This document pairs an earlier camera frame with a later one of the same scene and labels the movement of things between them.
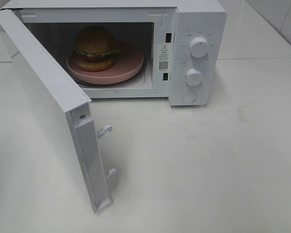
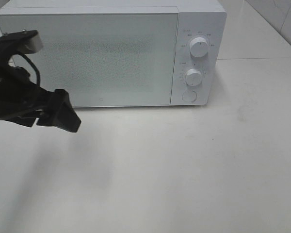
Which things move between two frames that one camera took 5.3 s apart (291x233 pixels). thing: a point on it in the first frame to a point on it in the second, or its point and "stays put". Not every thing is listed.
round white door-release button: (189, 96) stays put
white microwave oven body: (125, 49) stays put
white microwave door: (60, 110) to (103, 59)
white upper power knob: (199, 47) stays put
